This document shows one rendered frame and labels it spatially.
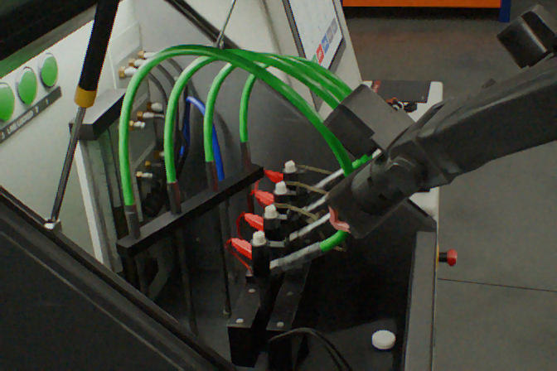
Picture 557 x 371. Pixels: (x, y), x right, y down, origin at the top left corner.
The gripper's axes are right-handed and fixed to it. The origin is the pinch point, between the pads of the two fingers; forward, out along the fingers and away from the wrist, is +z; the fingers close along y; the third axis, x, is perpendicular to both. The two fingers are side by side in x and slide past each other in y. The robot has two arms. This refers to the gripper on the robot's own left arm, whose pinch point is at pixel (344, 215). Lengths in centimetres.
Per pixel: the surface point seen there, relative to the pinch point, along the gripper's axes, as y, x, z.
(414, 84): -84, -15, 73
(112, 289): 30.4, -9.2, -6.2
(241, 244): 4.2, -6.5, 23.5
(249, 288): 4.6, -0.5, 32.1
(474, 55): -334, -29, 305
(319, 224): -6.6, -1.3, 19.8
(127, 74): -1, -41, 28
